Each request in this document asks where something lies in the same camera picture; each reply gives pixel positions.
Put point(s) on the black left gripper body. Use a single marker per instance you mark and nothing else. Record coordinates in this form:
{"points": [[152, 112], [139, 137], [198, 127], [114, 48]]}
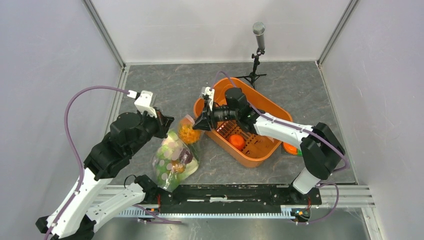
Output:
{"points": [[152, 126]]}

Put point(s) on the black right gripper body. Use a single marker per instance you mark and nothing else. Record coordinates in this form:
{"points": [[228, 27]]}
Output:
{"points": [[223, 113]]}

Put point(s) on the orange toy pineapple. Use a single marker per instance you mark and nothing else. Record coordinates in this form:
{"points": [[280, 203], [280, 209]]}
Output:
{"points": [[190, 137]]}

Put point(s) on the dark red toy fruit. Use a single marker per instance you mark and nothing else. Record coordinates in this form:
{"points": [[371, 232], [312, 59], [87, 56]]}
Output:
{"points": [[186, 157]]}

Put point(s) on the clear dotted zip top bag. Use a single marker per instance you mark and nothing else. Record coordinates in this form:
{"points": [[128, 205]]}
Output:
{"points": [[194, 165]]}

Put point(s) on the small yellow toy fruit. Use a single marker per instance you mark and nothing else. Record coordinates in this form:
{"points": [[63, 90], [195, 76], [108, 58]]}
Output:
{"points": [[178, 167]]}

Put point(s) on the green toy lettuce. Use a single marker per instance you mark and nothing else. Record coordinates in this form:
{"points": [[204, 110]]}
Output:
{"points": [[166, 155]]}

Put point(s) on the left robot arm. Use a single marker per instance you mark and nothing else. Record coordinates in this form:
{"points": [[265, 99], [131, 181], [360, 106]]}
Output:
{"points": [[76, 218]]}

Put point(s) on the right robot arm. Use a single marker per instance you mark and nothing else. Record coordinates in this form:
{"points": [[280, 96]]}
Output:
{"points": [[321, 150]]}

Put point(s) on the orange toy carrot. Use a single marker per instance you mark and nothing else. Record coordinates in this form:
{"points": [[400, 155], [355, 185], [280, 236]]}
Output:
{"points": [[237, 141]]}

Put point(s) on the black microphone tripod stand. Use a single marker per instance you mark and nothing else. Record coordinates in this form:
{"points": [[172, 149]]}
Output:
{"points": [[253, 76]]}

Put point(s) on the orange plastic basket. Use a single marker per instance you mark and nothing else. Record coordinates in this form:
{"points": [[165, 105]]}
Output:
{"points": [[256, 148]]}

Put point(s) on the grey microphone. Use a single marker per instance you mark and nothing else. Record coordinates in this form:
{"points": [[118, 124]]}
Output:
{"points": [[258, 30]]}

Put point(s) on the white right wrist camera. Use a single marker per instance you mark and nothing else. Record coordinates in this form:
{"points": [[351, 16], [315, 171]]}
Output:
{"points": [[207, 93]]}

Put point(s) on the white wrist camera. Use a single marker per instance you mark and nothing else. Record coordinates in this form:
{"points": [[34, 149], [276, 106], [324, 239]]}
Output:
{"points": [[144, 102], [207, 93]]}

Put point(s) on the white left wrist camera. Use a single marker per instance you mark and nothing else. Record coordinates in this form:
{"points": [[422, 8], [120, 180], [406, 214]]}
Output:
{"points": [[144, 102]]}

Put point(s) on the orange toy handle block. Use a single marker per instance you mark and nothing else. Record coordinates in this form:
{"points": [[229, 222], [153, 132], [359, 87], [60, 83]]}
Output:
{"points": [[290, 149]]}

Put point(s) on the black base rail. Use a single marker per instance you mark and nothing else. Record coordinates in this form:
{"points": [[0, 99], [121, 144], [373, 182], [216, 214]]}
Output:
{"points": [[253, 201]]}

